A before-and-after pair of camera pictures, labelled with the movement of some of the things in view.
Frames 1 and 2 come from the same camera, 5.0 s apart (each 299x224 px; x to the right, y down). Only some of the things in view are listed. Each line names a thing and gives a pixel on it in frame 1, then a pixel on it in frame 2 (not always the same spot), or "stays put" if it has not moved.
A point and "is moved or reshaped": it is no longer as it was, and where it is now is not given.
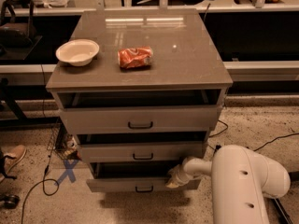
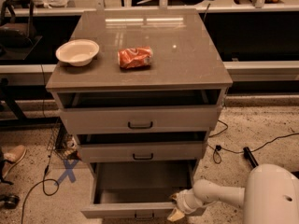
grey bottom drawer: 136,177 is moved or reshaped
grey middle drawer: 129,152 stays put
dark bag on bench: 16,35 stays put
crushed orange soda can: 135,58 stays put
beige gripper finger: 173,171 to 175,196
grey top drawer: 92,120 stays put
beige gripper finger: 172,184 to 176,216
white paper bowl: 78,52 stays put
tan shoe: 18,151 stays put
